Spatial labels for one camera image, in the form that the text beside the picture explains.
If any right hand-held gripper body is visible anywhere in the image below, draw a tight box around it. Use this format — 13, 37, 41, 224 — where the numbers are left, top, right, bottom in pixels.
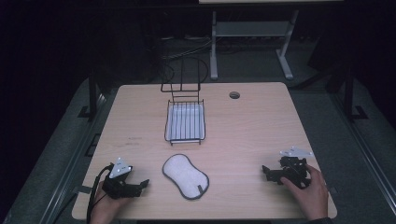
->
270, 146, 315, 189

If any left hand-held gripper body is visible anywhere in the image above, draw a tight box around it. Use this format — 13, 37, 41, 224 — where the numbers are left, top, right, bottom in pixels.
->
101, 157, 141, 200

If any person's left hand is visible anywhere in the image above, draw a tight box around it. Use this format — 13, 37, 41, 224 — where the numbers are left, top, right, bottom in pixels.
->
89, 181, 134, 224

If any person's right hand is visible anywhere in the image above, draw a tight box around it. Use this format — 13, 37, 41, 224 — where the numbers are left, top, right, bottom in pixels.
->
279, 163, 330, 222

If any white sponge with grey edge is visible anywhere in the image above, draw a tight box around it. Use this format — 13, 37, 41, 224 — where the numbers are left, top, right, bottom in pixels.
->
162, 153, 210, 201

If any white ribbed drip tray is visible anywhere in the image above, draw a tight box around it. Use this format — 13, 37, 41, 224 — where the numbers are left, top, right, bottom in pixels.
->
165, 102, 205, 142

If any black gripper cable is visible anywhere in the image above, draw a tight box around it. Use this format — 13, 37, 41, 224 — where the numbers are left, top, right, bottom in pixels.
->
86, 163, 114, 224

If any black wire rack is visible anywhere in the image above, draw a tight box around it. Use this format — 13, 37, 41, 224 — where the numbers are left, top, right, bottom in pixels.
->
160, 57, 209, 147

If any floor cables bundle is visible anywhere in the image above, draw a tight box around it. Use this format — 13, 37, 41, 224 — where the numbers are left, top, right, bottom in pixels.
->
150, 35, 216, 83

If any grey metal table frame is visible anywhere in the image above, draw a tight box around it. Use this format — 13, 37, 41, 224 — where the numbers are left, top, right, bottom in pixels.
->
209, 8, 301, 81

